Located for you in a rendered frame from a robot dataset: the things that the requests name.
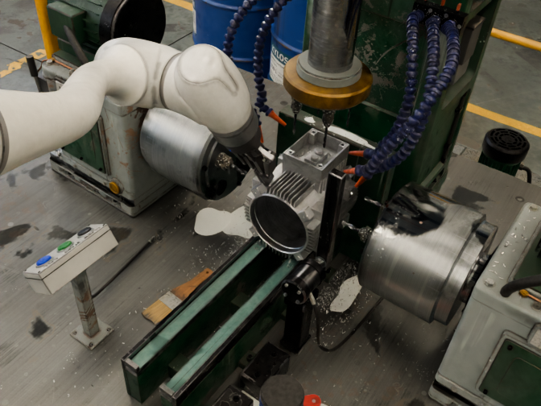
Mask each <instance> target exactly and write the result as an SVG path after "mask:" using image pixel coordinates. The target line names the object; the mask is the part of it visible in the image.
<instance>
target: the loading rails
mask: <svg viewBox="0 0 541 406"><path fill-rule="evenodd" d="M343 230H344V228H343V229H340V228H338V227H337V233H336V237H335V242H334V247H333V252H332V260H333V259H334V258H335V257H336V256H337V255H338V254H339V251H340V247H341V240H342V235H343ZM259 240H261V241H260V243H261V246H259V244H258V242H259ZM254 248H255V249H256V248H257V249H256V250H255V249H254ZM261 248H262V250H261ZM292 256H293V257H294V255H292ZM292 256H291V257H290V258H288V256H287V257H286V258H285V255H284V256H283V257H282V253H281V254H280V255H279V252H277V253H276V254H275V250H274V251H273V252H272V248H271V249H270V250H269V246H268V247H266V243H265V244H264V245H263V244H262V239H261V238H260V237H259V236H258V237H254V236H252V237H251V238H250V239H248V240H247V241H246V242H245V243H244V244H243V245H242V246H241V247H240V248H239V249H238V250H236V251H235V252H234V253H233V254H232V255H231V256H230V257H229V258H228V259H227V260H226V261H224V262H223V264H222V265H221V266H219V268H218V269H217V270H216V271H214V272H213V273H212V274H211V275H210V276H209V277H208V278H207V279H206V280H205V281H204V282H202V283H201V284H200V285H199V286H198V287H197V288H196V289H195V290H194V291H193V292H191V293H190V294H189V295H188V296H187V297H186V298H185V299H184V300H183V301H182V302H181V303H179V304H178V305H177V306H176V307H175V308H174V309H173V310H172V311H171V312H170V313H169V314H168V315H167V316H166V317H165V318H164V319H163V320H162V321H161V322H160V323H159V324H157V325H156V326H155V327H154V328H153V329H152V330H151V331H150V332H149V333H148V334H146V335H145V336H144V337H143V338H142V339H141V340H140V341H139V342H138V343H137V344H136V345H134V346H133V347H132V348H131V349H130V350H129V351H128V352H127V353H126V354H125V355H123V356H122V357H121V362H122V369H123V374H124V378H125V382H126V390H127V393H128V394H129V395H130V396H132V397H133V398H134V399H136V400H137V401H138V402H139V403H140V404H142V403H143V402H144V401H145V400H146V399H147V398H148V397H149V396H150V395H151V394H152V393H153V392H154V391H155V390H156V389H157V388H158V387H159V386H160V387H159V390H160V396H161V403H162V406H205V405H204V404H205V403H206V402H207V401H208V400H209V399H210V397H211V396H212V395H213V394H214V393H215V392H216V391H217V389H218V388H219V387H220V386H221V385H222V384H223V383H224V382H225V381H226V380H227V379H228V378H229V376H230V375H231V374H232V373H233V372H234V371H235V370H236V368H237V367H238V366H239V367H240V368H241V369H244V368H245V367H246V366H247V364H248V363H249V362H250V361H251V360H252V359H253V358H254V356H255V355H256V354H255V353H254V352H253V351H252V350H253V349H254V348H255V347H256V345H257V344H259V343H260V341H261V340H262V339H263V338H264V337H265V336H266V335H267V334H268V332H269V331H270V330H271V329H272V328H273V327H274V326H275V324H276V323H277V322H278V321H279V320H280V319H282V320H283V321H285V319H286V312H287V304H285V303H284V295H283V291H282V288H281V283H282V282H283V281H284V280H285V279H286V278H287V277H288V276H290V275H291V274H292V273H293V272H294V271H295V269H296V268H297V267H298V265H299V264H300V263H301V262H302V260H300V261H297V262H296V259H294V258H295V257H294V258H293V257H292ZM290 260H292V261H291V262H290V263H288V262H289V261H290ZM332 260H331V262H332ZM281 261H282V262H283V264H282V265H281V266H280V267H279V268H278V269H277V270H276V271H275V272H274V273H273V274H272V275H271V277H270V278H269V279H268V280H267V281H266V282H265V283H264V284H263V285H262V286H261V287H260V288H259V289H258V290H257V291H256V292H255V293H254V294H253V295H252V296H251V297H249V296H248V295H249V294H250V293H251V292H252V291H253V290H254V289H255V288H256V287H257V286H258V285H259V284H260V283H261V282H262V281H263V280H264V279H265V278H266V277H267V276H268V275H269V274H270V273H271V272H272V271H273V270H274V268H275V267H276V266H277V265H278V264H279V263H280V262H281ZM288 265H289V266H290V267H289V266H288ZM292 265H293V266H294V267H293V266H292ZM230 314H232V315H233V316H232V317H231V318H230V319H229V320H228V321H227V322H226V323H225V324H224V325H223V326H222V327H221V328H220V329H219V330H218V331H217V332H216V333H215V334H214V335H213V336H212V337H211V338H210V339H209V340H208V341H207V342H206V343H205V344H204V345H203V346H202V347H201V348H200V349H199V350H198V351H197V352H196V353H195V354H194V355H193V356H192V358H191V359H189V358H188V356H189V355H190V354H191V353H192V352H193V351H194V350H195V349H196V348H197V347H198V346H199V345H200V344H201V343H202V342H203V341H204V340H205V339H206V338H207V337H208V336H209V335H210V334H211V333H212V332H213V331H214V330H215V329H216V328H217V327H218V326H219V324H221V323H222V322H223V320H224V319H226V318H227V316H228V315H230ZM168 377H170V378H171V379H170V380H169V381H168V382H167V383H166V385H164V384H163V382H164V381H165V380H166V379H167V378H168Z"/></svg>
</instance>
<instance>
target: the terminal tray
mask: <svg viewBox="0 0 541 406"><path fill-rule="evenodd" d="M323 143H324V133H323V132H321V131H318V130H316V129H314V128H312V129H311V130H310V131H308V132H307V133H306V134H305V135H304V136H302V137H301V138H300V139H299V140H297V141H296V142H295V143H294V144H293V145H291V146H290V147H289V148H288V149H287V150H286V151H285V152H284V153H283V165H282V167H283V170H282V174H283V173H284V172H285V171H286V170H287V172H289V171H291V174H292V173H293V172H295V174H296V173H298V176H299V175H300V174H301V178H302V177H303V176H304V180H306V179H307V178H308V182H309V181H310V180H311V181H312V185H313V184H314V183H315V190H316V191H317V193H318V194H319V193H320V194H322V192H323V190H324V191H325V189H326V185H327V180H328V173H329V172H330V171H331V170H332V169H333V168H336V169H338V170H340V171H343V169H344V168H345V166H346V162H347V158H348V154H349V144H348V143H345V142H343V141H341V140H339V139H336V138H334V137H332V136H330V135H327V139H326V145H325V148H323ZM309 146H311V147H309ZM309 148H310V151H309ZM304 152H305V153H304ZM329 153H330V155H329ZM297 155H298V156H297ZM333 156H335V157H334V158H333ZM327 157H328V159H326V158H327ZM295 174H294V175H295ZM312 185H311V186H312Z"/></svg>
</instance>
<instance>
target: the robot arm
mask: <svg viewBox="0 0 541 406"><path fill-rule="evenodd" d="M105 96H107V98H108V99H110V100H111V101H112V102H113V103H115V104H117V105H120V106H135V107H142V108H147V109H153V108H154V107H155V108H162V109H166V110H171V111H174V112H176V113H178V114H181V115H183V116H185V117H187V118H190V119H191V120H192V121H194V122H196V123H198V124H199V125H204V126H206V127H207V128H208V129H209V131H210V132H211V133H212V134H213V136H214V138H215V139H216V141H218V142H219V143H220V144H222V145H224V146H225V147H226V148H227V150H229V151H230V152H232V153H234V154H235V155H236V157H238V158H239V159H240V161H241V162H242V163H243V164H244V165H247V164H248V165H249V167H250V169H253V170H254V173H255V175H256V176H257V178H258V179H259V181H260V182H261V183H263V184H264V185H265V186H266V187H268V185H269V184H270V182H271V181H272V180H273V178H274V177H275V176H274V174H273V171H274V170H275V169H276V163H275V157H276V156H277V153H276V152H275V151H266V150H265V146H264V145H263V144H262V143H261V131H260V128H259V126H258V116H257V114H256V112H255V111H254V108H253V106H252V103H251V101H250V93H249V90H248V88H247V85H246V83H245V81H244V79H243V77H242V75H241V73H240V72H239V70H238V69H237V67H236V65H235V64H234V62H233V61H232V60H231V59H230V58H229V57H228V56H227V55H226V54H225V53H224V52H222V51H221V50H219V49H218V48H215V47H214V46H212V45H209V44H197V45H194V46H191V47H190V48H188V49H186V50H185V51H184V52H179V51H177V50H175V49H174V48H170V47H168V46H165V45H162V44H159V43H154V42H151V41H147V40H144V39H136V38H130V37H124V38H117V39H112V40H110V41H108V42H106V43H104V44H102V45H101V46H100V47H99V49H98V50H97V53H96V55H95V57H94V61H92V62H89V63H87V64H84V65H82V66H80V67H79V68H78V69H77V70H76V71H75V72H74V73H73V74H72V75H71V76H70V77H69V78H68V80H67V81H66V82H65V83H64V85H63V86H62V87H61V88H60V90H58V91H55V92H50V93H34V92H23V91H14V90H5V89H0V176H2V175H4V174H6V173H8V172H10V171H11V170H13V169H15V168H17V167H19V166H21V165H23V164H25V163H28V162H30V161H32V160H34V159H37V158H39V157H40V156H42V155H46V154H47V153H49V152H52V151H54V150H57V149H59V148H61V147H64V146H66V145H68V144H70V143H72V142H74V141H76V140H78V139H79V138H81V137H82V136H84V135H85V134H86V133H88V132H89V131H90V130H91V129H92V128H93V126H94V125H95V123H96V122H97V120H98V118H99V116H100V113H101V108H102V105H103V101H104V98H105ZM243 158H244V159H243Z"/></svg>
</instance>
